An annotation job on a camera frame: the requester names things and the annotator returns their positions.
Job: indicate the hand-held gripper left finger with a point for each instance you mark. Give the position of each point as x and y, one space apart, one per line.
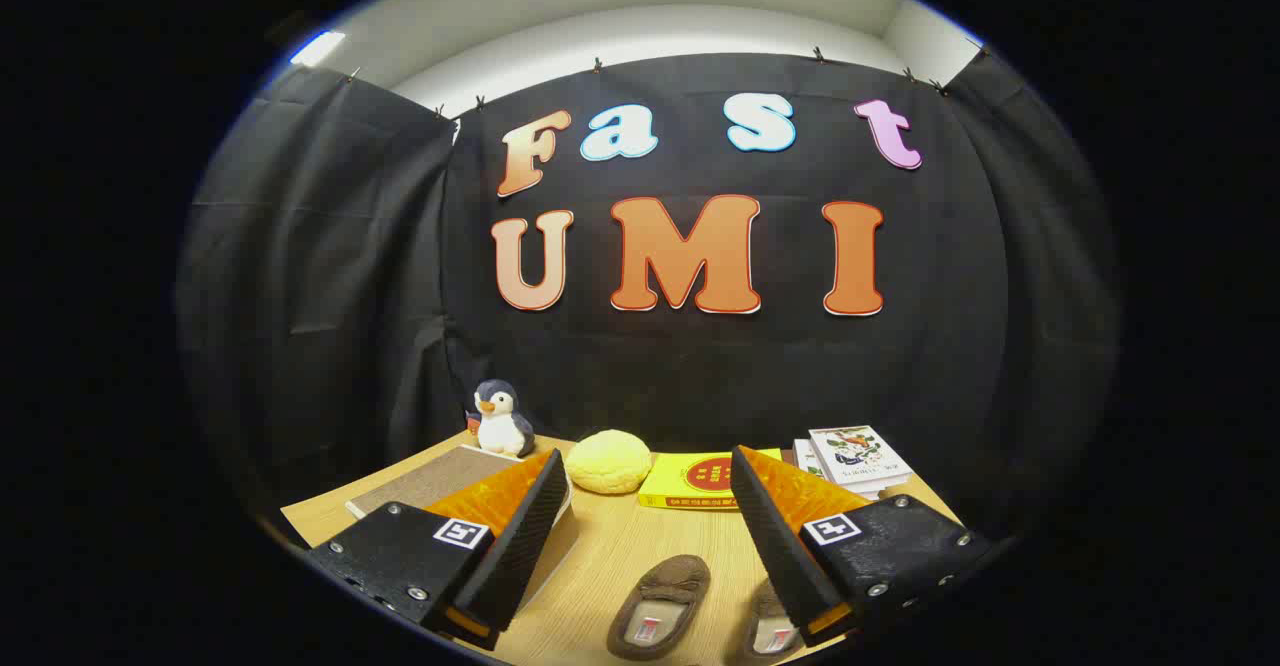
520 546

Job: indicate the black backdrop cloth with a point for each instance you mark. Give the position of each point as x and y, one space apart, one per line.
700 366

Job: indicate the beige fabric storage box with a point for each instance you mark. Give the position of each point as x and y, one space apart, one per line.
430 481

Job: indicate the ceiling light panel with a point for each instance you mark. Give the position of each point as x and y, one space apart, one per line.
318 47

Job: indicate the penguin plush toy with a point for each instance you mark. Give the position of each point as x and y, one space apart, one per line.
500 426

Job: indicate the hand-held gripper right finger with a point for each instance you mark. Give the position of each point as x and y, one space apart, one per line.
775 546

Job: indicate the yellow bun plush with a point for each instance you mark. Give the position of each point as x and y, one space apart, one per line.
608 461

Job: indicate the white floral cover book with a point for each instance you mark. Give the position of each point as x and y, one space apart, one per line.
860 454

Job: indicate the yellow book with red circle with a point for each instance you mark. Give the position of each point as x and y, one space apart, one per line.
690 481

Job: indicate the brown slipper shoe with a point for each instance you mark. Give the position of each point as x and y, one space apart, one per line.
665 586
765 631

